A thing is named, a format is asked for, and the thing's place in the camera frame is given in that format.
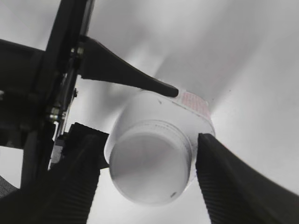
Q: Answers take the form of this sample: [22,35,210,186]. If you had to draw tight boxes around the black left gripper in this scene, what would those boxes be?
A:
[0,0,93,186]

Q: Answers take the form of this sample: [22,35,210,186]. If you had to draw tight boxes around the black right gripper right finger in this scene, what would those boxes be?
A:
[195,133,299,224]

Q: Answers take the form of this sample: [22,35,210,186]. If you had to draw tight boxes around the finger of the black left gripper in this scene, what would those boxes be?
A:
[79,36,179,97]

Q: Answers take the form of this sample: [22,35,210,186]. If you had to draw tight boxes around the white bottle cap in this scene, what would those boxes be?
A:
[108,120,192,206]

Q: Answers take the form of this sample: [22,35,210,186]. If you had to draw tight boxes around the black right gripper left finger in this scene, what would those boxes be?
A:
[0,123,109,224]

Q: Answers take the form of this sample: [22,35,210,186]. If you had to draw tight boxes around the white strawberry yogurt bottle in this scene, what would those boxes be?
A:
[104,90,215,206]

